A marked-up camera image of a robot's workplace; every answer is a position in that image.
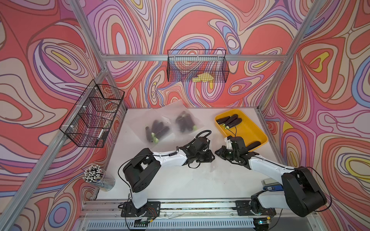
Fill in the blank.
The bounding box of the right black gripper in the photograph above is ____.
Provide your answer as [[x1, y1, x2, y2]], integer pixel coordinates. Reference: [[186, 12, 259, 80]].
[[214, 145, 239, 162]]

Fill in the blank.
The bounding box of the clear zip-top bag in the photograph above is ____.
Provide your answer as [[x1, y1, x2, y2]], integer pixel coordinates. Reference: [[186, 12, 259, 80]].
[[161, 100, 204, 135], [128, 109, 172, 147]]

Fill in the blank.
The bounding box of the dark purple eggplant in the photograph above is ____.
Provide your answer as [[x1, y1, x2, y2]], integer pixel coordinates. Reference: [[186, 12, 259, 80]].
[[145, 126, 153, 143]]

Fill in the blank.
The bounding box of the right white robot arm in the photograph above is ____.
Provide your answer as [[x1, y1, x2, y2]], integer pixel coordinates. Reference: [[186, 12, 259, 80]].
[[215, 136, 327, 217]]

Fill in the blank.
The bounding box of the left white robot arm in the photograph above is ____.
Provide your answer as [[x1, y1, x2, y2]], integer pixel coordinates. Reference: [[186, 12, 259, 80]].
[[118, 136, 215, 209]]

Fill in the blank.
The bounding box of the yellow plastic tray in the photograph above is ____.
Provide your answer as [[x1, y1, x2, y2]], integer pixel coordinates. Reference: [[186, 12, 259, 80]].
[[214, 109, 268, 151]]

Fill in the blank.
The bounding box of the blue and white tool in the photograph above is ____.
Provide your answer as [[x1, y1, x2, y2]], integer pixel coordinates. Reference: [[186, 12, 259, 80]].
[[261, 178, 284, 192]]

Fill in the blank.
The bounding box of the yellow item in basket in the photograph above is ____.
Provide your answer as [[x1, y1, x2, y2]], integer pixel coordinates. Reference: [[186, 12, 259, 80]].
[[192, 73, 214, 82]]

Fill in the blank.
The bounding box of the clear cup of sticks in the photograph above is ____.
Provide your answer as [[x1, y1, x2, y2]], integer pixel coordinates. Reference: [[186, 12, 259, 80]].
[[82, 165, 116, 192]]

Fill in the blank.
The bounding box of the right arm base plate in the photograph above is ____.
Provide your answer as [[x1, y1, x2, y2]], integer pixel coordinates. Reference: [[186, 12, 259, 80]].
[[233, 200, 276, 217]]

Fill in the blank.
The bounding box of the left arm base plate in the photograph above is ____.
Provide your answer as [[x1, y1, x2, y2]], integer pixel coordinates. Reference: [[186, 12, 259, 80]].
[[118, 201, 161, 218]]

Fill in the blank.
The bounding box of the back black wire basket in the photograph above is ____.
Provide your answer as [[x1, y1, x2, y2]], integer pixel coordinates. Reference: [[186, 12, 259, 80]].
[[167, 48, 229, 83]]

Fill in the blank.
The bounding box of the black wire basket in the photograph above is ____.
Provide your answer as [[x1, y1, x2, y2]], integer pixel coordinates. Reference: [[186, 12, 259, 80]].
[[167, 48, 229, 83], [59, 80, 125, 148]]

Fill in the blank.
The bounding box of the left black wire basket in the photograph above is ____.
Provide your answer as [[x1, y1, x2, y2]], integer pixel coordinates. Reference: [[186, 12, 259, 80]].
[[59, 80, 125, 148]]

